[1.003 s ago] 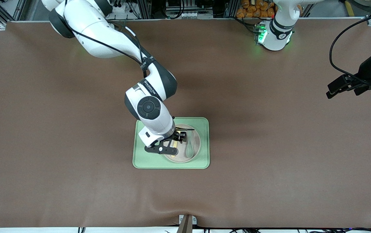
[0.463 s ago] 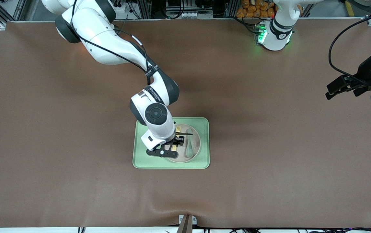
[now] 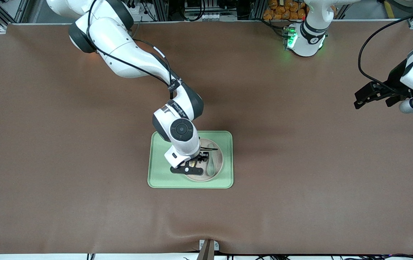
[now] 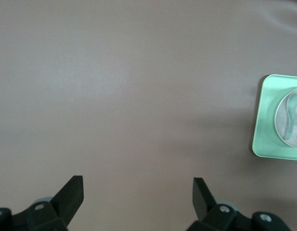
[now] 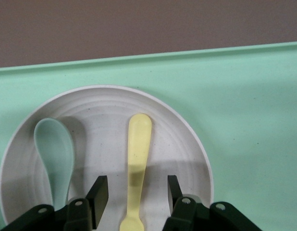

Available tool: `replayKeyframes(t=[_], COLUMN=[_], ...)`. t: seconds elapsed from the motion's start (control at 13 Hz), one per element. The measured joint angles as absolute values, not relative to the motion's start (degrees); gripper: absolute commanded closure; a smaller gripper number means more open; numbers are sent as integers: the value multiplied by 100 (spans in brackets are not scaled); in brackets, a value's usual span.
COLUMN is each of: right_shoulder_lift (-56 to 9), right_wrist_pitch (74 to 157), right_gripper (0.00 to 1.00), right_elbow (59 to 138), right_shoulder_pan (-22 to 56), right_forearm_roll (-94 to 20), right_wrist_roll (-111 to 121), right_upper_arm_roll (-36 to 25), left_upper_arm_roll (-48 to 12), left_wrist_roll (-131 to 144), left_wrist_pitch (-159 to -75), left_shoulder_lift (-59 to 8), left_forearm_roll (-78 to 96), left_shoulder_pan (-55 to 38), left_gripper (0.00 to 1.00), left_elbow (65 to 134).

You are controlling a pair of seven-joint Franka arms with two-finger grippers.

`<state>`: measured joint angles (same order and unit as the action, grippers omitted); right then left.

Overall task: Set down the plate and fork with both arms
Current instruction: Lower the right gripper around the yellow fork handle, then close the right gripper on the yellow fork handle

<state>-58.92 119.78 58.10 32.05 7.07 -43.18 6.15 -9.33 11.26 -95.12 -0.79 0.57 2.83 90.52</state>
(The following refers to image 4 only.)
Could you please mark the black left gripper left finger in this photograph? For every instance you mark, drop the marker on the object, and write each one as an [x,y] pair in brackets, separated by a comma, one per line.
[66,202]

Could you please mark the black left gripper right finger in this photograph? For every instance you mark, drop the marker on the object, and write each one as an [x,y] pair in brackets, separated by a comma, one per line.
[203,204]

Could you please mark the round beige speckled plate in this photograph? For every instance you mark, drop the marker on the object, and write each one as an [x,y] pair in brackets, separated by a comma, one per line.
[280,115]

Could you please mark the mint green rectangular tray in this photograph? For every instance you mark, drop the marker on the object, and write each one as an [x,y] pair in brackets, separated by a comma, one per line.
[266,134]

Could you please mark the brown table cover mat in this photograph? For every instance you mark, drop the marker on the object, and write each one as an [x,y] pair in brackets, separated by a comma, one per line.
[115,96]

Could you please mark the grey-green plastic spoon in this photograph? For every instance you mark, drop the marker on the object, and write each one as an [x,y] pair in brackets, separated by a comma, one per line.
[292,101]

